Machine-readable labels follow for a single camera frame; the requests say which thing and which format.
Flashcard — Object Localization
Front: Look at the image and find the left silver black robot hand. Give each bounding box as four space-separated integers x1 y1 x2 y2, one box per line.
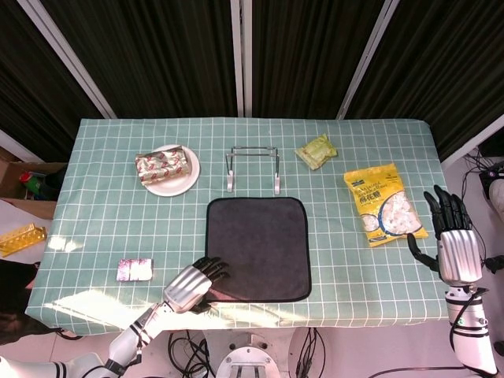
162 256 232 315

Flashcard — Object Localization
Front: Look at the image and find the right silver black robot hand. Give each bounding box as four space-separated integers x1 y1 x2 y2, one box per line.
407 184 484 285

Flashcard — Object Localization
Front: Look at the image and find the dark grey cloth mat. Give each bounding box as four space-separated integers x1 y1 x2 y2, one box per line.
204 196 313 303

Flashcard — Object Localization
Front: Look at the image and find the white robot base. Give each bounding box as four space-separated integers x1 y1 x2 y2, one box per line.
202 328 304 378

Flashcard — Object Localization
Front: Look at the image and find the pink patterned tissue pack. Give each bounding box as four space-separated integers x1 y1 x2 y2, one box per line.
116 258 154 282

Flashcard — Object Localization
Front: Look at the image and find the yellow marshmallow bag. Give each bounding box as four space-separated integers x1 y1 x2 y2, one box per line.
343 162 429 248

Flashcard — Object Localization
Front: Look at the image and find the green checkered tablecloth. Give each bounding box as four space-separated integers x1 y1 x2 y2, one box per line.
24 116 482 335

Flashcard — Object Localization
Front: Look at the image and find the white paper plate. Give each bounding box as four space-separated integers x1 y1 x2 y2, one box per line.
140 144 201 198

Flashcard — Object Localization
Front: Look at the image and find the green snack packet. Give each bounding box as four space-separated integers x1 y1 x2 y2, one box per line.
295 133 339 171

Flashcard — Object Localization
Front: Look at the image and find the black curtain panel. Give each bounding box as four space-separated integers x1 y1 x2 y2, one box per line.
345 0 504 161
0 0 107 163
41 0 239 118
250 0 382 118

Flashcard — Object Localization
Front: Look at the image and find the green red bottle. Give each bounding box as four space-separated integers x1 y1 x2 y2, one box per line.
19 171 45 198

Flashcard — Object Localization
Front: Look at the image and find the brown cardboard box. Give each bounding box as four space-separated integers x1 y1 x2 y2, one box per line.
0 146 68 220

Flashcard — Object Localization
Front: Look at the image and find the black floor cable bundle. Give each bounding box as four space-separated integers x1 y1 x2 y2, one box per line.
295 327 328 378
167 330 217 378

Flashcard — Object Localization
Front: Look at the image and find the black device with cables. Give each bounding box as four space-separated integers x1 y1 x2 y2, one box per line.
460 137 504 273

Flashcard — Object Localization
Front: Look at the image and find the metal wire rack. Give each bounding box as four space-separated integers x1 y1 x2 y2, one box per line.
224 145 283 195

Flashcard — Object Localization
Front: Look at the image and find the white frame post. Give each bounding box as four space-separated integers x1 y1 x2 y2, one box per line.
17 0 117 119
230 0 254 117
336 0 401 120

